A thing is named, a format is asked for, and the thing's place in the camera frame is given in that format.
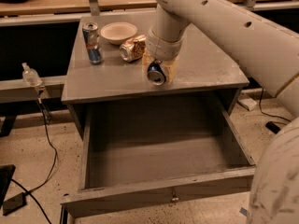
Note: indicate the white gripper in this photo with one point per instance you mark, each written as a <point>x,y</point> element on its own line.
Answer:
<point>163,48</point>

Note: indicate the blue pepsi can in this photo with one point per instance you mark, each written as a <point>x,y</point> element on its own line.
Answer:
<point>155,74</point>

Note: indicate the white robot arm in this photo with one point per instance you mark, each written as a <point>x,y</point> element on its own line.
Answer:
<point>267,52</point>

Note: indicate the upright blue red can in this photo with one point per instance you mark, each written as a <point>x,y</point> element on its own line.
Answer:
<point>91,39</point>

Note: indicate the open grey top drawer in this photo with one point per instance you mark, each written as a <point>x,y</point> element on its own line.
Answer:
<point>137,152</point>

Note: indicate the metal drawer knob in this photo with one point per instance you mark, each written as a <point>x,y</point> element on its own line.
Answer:
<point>174,198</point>

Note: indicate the white bowl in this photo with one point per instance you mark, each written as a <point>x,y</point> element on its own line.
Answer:
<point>118,32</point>

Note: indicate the grey cabinet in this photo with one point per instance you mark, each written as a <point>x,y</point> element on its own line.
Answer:
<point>201,66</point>

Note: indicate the white box on floor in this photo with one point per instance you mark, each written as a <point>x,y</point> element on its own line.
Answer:
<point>248,103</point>

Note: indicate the black object left edge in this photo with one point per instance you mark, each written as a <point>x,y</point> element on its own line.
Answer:
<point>6,173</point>

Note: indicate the black power adapter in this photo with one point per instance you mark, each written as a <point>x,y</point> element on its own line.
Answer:
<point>13,204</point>

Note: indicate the clear bottle on left rail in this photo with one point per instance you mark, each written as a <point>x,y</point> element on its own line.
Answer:
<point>31,76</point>

